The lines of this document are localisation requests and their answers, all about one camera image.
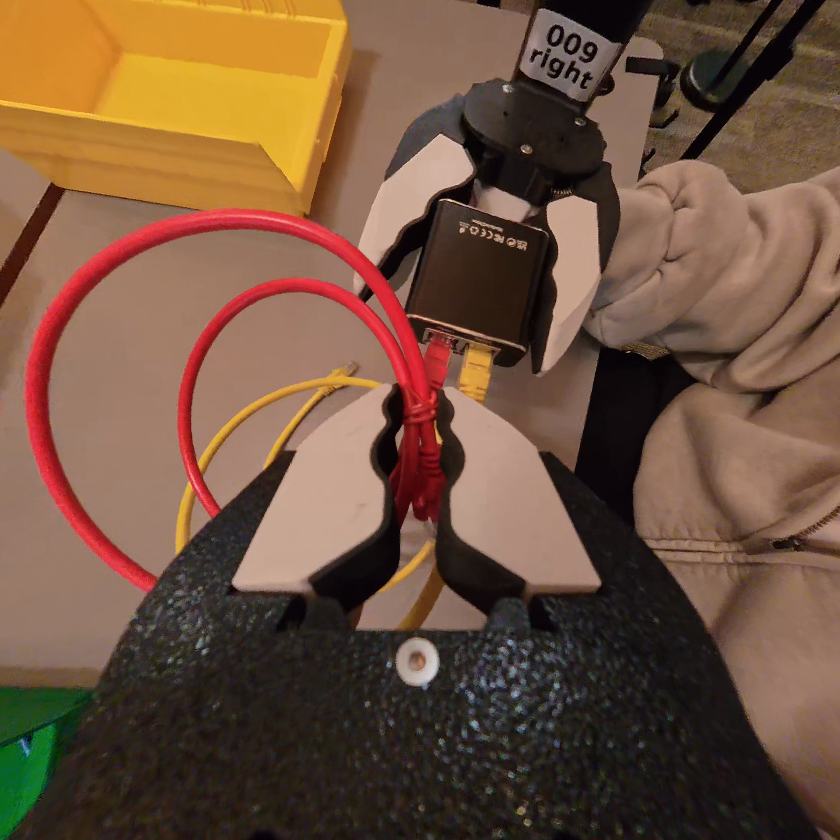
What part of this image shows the dark cloth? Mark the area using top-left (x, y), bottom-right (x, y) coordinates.
top-left (576, 348), bottom-right (697, 526)

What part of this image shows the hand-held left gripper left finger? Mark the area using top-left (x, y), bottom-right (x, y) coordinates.
top-left (230, 385), bottom-right (404, 613)

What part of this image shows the person's right forearm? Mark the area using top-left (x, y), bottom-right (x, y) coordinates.
top-left (584, 161), bottom-right (840, 395)

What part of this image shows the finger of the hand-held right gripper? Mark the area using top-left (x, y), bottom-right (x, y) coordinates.
top-left (353, 134), bottom-right (477, 303)
top-left (532, 196), bottom-right (603, 375)

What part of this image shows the black ethernet splitter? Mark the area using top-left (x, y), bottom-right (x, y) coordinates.
top-left (403, 199), bottom-right (559, 368)

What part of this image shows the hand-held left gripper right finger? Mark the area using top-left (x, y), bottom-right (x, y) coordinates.
top-left (434, 387), bottom-right (604, 616)

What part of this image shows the yellow plastic bin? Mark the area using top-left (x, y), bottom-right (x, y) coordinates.
top-left (0, 0), bottom-right (352, 217)

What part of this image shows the black tripod stand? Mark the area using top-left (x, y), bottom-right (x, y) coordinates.
top-left (679, 0), bottom-right (828, 161)

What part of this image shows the yellow ethernet cable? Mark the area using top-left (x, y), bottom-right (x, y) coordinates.
top-left (176, 344), bottom-right (494, 631)

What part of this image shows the green plastic bin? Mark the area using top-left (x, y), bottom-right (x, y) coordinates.
top-left (0, 686), bottom-right (93, 840)

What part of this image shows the red ethernet cable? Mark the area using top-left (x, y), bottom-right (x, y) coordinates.
top-left (25, 209), bottom-right (454, 592)

